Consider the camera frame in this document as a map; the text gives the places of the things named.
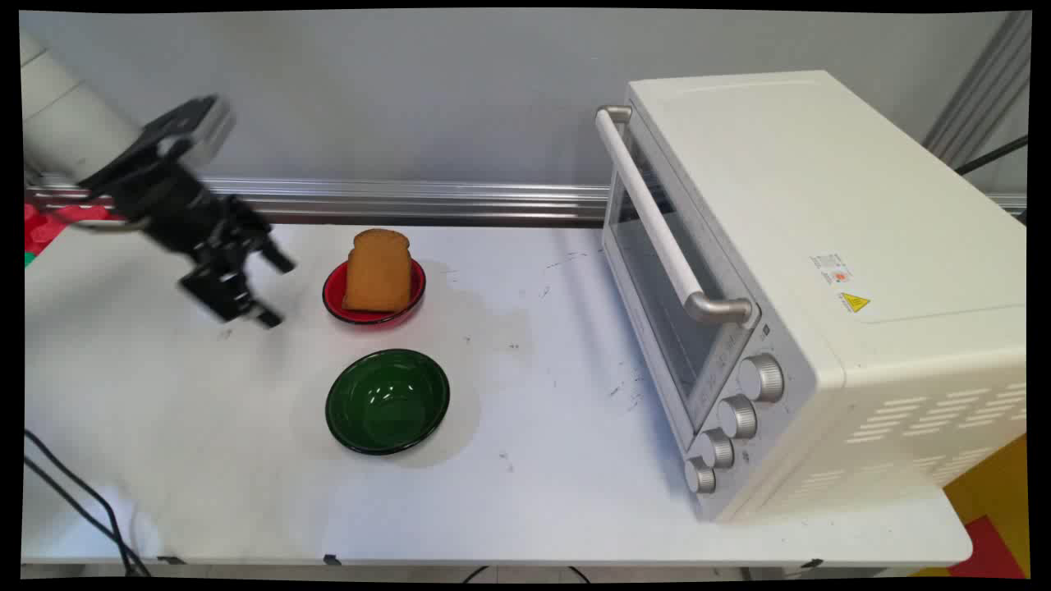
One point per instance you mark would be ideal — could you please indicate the red bowl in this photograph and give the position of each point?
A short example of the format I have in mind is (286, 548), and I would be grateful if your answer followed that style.
(337, 297)

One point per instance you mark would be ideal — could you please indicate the yellow warning sticker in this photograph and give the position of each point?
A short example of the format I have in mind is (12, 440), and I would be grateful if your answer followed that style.
(854, 302)

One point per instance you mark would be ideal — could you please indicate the aluminium rail along wall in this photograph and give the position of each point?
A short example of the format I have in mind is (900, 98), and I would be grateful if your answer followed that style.
(410, 201)

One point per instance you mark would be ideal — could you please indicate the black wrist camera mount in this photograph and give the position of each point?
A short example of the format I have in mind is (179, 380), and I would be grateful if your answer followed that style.
(185, 127)

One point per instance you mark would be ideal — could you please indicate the red cloth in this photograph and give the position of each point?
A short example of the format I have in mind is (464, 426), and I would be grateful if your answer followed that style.
(49, 226)

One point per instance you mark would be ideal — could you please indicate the white label sticker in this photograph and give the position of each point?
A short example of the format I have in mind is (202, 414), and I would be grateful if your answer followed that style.
(831, 269)

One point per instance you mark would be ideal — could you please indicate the slanted aluminium profile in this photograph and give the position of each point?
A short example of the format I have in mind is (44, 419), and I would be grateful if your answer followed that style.
(981, 86)

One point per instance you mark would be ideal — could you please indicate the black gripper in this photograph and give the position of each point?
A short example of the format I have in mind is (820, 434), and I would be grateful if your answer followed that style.
(168, 205)

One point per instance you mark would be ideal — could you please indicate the white toaster oven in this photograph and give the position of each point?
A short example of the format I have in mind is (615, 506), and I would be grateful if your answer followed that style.
(862, 246)

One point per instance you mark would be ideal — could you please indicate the large silver oven knob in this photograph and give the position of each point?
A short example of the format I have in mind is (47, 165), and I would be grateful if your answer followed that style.
(761, 377)

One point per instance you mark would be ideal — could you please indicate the red floor mat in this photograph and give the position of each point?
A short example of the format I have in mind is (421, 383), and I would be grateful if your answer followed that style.
(998, 550)

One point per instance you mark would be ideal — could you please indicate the yellow floor mat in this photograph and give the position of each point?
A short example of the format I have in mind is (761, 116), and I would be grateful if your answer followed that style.
(989, 484)

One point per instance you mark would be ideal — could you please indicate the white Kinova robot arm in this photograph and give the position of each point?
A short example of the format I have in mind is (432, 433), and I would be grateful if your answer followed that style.
(70, 123)

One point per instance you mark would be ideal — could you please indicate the green bowl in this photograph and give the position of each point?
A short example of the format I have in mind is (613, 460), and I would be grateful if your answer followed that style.
(387, 402)

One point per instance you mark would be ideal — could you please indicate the brown bread slice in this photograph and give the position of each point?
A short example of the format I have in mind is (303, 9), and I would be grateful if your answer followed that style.
(378, 271)

